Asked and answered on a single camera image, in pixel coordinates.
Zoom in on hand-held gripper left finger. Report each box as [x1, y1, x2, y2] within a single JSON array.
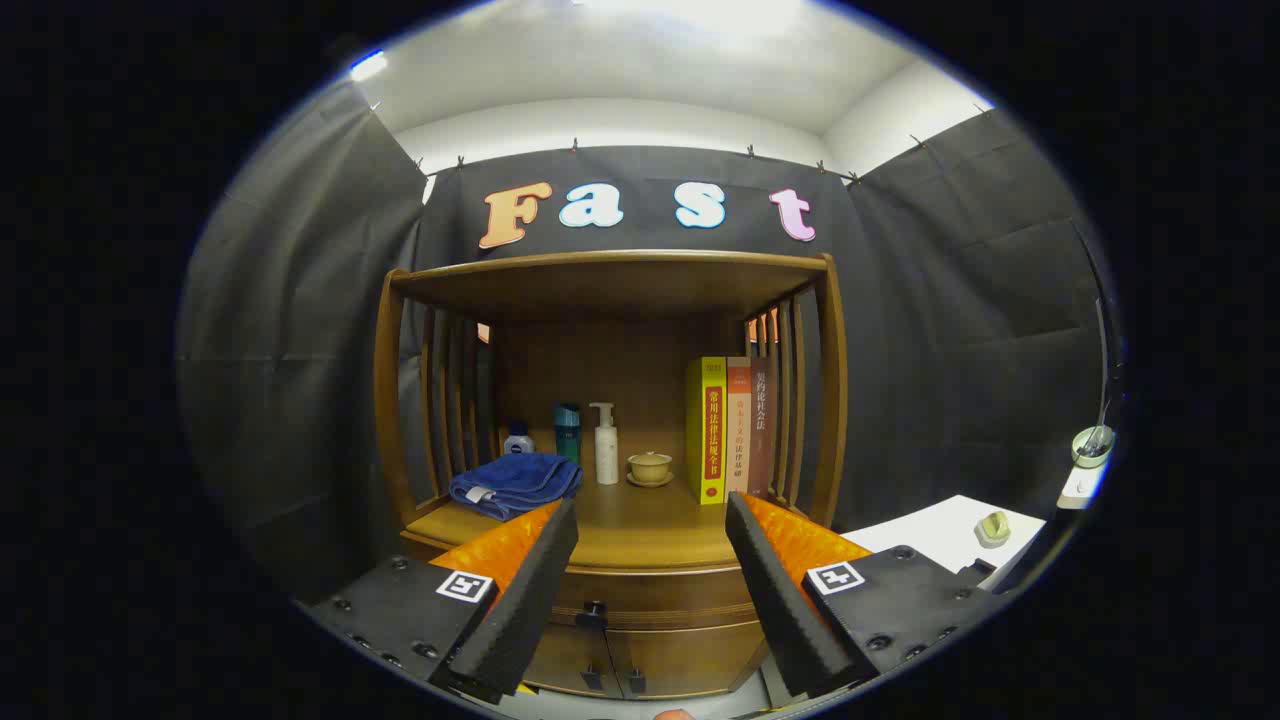
[[305, 497, 581, 706]]

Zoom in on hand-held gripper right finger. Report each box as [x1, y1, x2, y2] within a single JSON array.
[[725, 490, 1001, 701]]

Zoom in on wooden drawer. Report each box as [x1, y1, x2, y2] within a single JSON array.
[[548, 565, 763, 633]]

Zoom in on wooden countertop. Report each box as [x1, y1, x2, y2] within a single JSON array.
[[405, 478, 831, 571]]

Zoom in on wooden cabinet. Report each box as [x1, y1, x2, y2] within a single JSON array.
[[372, 250, 849, 701]]

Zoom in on blue towel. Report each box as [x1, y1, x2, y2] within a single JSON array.
[[449, 452, 584, 522]]

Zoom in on white pump bottle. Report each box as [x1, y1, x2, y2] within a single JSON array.
[[589, 402, 620, 486]]

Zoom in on brown book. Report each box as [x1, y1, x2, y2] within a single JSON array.
[[750, 357, 778, 498]]

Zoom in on orange and beige book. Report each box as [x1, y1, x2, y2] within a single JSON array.
[[725, 357, 753, 498]]

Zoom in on yellow book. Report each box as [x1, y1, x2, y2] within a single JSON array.
[[686, 357, 728, 505]]

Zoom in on pale green round holder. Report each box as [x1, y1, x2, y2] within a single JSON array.
[[1072, 425, 1116, 469]]

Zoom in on black backdrop cloth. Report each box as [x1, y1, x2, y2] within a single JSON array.
[[178, 80, 1111, 601]]

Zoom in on white wall shelf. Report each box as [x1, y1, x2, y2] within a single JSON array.
[[1058, 462, 1109, 511]]

